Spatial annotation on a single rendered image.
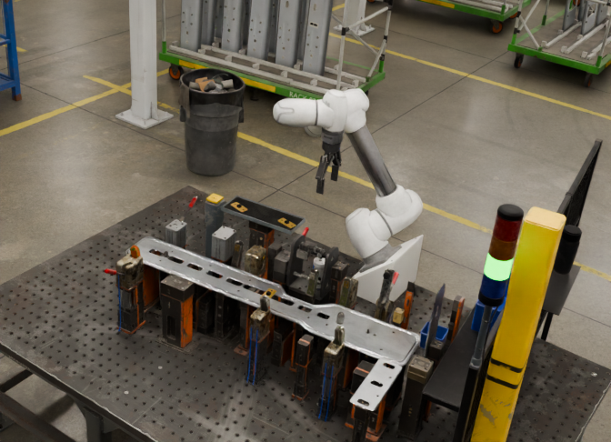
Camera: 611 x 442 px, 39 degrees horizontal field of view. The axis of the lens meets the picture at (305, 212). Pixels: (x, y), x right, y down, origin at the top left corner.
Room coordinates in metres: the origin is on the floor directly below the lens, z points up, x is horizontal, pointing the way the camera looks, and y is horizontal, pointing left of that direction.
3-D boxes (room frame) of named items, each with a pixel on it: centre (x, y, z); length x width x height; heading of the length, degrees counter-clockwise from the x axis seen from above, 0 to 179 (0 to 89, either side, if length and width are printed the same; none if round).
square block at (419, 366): (2.55, -0.49, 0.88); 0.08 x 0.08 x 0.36; 65
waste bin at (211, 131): (6.00, 0.78, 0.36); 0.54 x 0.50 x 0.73; 148
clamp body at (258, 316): (2.79, 0.14, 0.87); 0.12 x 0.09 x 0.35; 155
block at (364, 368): (2.58, -0.28, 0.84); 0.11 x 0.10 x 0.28; 155
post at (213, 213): (3.49, 0.43, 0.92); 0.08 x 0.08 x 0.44; 65
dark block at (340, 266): (3.08, -0.17, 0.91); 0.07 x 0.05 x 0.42; 155
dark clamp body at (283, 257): (3.17, 0.07, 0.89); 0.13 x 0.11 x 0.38; 155
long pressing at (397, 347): (2.98, 0.15, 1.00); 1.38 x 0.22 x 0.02; 65
